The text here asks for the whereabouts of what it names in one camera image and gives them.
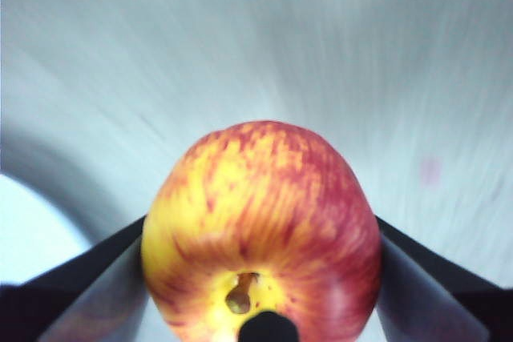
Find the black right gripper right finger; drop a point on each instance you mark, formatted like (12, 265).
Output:
(437, 302)

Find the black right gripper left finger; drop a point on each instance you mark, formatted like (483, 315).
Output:
(68, 302)

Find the red yellow apple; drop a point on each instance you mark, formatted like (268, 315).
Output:
(260, 218)

